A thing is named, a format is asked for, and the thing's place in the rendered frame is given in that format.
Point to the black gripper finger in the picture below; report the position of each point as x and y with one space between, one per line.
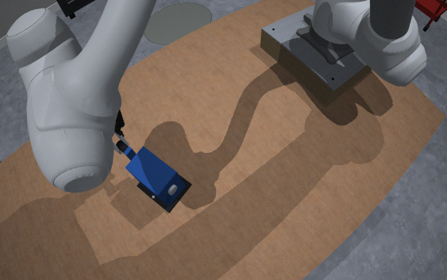
117 149
120 123

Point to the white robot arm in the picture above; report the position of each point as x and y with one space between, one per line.
73 97

